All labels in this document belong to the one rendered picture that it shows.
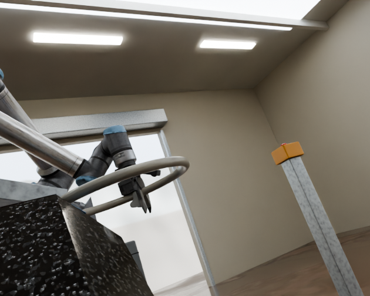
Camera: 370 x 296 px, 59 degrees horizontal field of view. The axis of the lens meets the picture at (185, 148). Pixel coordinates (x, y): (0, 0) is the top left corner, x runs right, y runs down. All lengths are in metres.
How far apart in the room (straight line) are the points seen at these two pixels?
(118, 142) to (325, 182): 6.81
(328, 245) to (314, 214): 0.16
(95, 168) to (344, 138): 6.45
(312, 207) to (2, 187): 1.47
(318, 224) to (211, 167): 5.26
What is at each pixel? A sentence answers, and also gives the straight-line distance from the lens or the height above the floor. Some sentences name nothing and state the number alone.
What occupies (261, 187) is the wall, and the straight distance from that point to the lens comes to 7.60.
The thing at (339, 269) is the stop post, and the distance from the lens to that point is 1.91.
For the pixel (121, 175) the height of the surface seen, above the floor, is 0.96.
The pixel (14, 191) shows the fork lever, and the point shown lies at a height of 0.99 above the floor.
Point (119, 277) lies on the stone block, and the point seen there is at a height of 0.72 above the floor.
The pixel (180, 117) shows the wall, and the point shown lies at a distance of 7.18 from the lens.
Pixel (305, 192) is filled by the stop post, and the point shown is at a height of 0.80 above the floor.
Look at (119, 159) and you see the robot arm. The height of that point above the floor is 1.13.
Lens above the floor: 0.73
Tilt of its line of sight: 16 degrees up
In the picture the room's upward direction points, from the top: 20 degrees counter-clockwise
